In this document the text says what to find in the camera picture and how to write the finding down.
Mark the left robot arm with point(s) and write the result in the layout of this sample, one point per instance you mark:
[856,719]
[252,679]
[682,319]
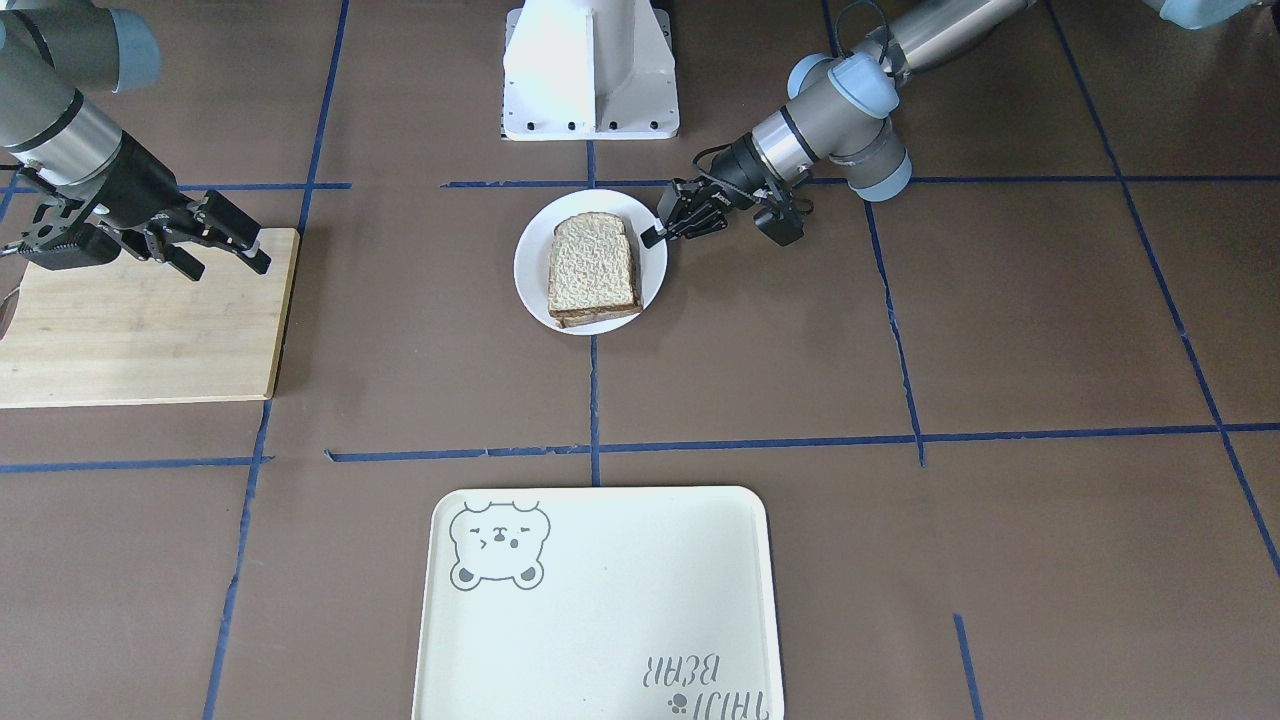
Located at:
[839,109]

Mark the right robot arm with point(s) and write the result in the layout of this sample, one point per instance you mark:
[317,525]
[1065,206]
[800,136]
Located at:
[54,55]

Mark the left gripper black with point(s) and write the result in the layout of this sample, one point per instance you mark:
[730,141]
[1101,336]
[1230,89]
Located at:
[738,166]

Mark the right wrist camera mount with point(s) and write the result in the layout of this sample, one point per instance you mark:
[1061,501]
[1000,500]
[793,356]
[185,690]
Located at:
[61,234]

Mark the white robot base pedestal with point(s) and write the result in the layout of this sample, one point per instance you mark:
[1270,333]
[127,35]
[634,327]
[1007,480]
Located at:
[589,71]

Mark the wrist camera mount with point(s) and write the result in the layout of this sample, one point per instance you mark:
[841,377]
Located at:
[780,218]
[61,234]

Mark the wooden cutting board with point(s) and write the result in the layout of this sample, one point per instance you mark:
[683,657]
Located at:
[131,333]

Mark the cream bear serving tray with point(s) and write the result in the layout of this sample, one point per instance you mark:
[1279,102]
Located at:
[599,603]

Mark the white round plate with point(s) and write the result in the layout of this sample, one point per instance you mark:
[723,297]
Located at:
[531,266]

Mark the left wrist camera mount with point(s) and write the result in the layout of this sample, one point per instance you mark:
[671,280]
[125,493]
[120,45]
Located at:
[780,218]

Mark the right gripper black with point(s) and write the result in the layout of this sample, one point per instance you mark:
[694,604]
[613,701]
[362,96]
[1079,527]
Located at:
[138,190]

